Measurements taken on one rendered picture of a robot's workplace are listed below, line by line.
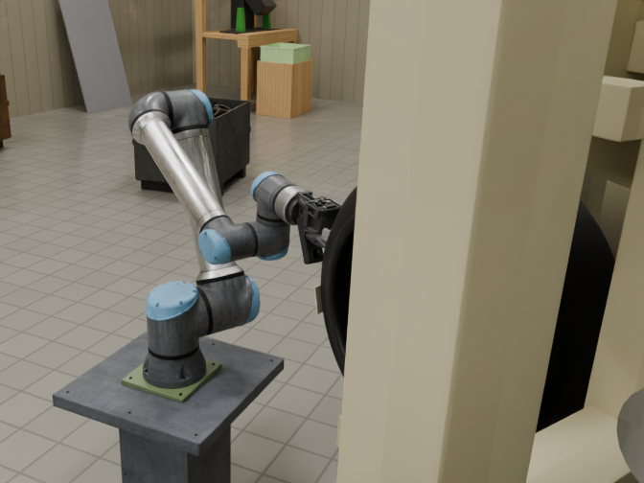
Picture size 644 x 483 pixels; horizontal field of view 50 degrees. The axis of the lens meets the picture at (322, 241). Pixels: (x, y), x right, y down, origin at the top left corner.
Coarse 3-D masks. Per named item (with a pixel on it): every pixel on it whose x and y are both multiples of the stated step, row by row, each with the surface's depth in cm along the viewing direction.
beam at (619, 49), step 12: (624, 0) 64; (636, 0) 65; (624, 12) 64; (636, 12) 66; (624, 24) 65; (612, 36) 65; (624, 36) 66; (612, 48) 65; (624, 48) 66; (612, 60) 66; (624, 60) 67; (612, 72) 66; (624, 72) 67
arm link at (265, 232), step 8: (256, 224) 175; (264, 224) 175; (272, 224) 175; (280, 224) 175; (288, 224) 178; (256, 232) 174; (264, 232) 175; (272, 232) 176; (280, 232) 176; (288, 232) 179; (264, 240) 175; (272, 240) 176; (280, 240) 177; (288, 240) 180; (264, 248) 176; (272, 248) 177; (280, 248) 178; (256, 256) 177; (264, 256) 179; (272, 256) 179; (280, 256) 180
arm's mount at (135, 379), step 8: (208, 360) 217; (136, 368) 211; (208, 368) 213; (216, 368) 213; (128, 376) 207; (136, 376) 208; (208, 376) 210; (128, 384) 205; (136, 384) 204; (144, 384) 204; (192, 384) 205; (200, 384) 206; (152, 392) 202; (160, 392) 201; (168, 392) 201; (176, 392) 201; (184, 392) 201; (192, 392) 202; (176, 400) 199; (184, 400) 199
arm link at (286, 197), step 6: (294, 186) 169; (282, 192) 167; (288, 192) 166; (294, 192) 166; (276, 198) 168; (282, 198) 166; (288, 198) 165; (294, 198) 166; (276, 204) 168; (282, 204) 166; (288, 204) 165; (276, 210) 168; (282, 210) 166; (282, 216) 167; (288, 222) 168
